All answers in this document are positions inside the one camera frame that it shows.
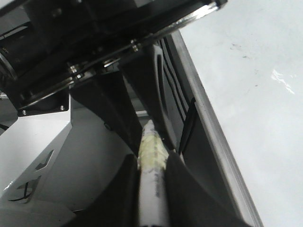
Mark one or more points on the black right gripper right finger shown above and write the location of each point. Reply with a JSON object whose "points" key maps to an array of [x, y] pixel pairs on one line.
{"points": [[190, 204]]}

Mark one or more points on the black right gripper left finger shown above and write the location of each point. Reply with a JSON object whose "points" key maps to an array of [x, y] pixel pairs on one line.
{"points": [[107, 97]]}

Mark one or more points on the white black-tipped whiteboard marker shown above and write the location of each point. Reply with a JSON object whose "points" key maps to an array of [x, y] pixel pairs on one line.
{"points": [[153, 210]]}

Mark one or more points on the white whiteboard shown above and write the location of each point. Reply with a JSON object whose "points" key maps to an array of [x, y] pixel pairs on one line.
{"points": [[249, 56]]}

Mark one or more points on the grey aluminium whiteboard tray rail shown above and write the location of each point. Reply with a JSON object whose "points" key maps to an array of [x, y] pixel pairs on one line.
{"points": [[204, 145]]}

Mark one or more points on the white perforated metal bracket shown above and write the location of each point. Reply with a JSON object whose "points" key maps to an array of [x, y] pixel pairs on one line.
{"points": [[53, 165]]}

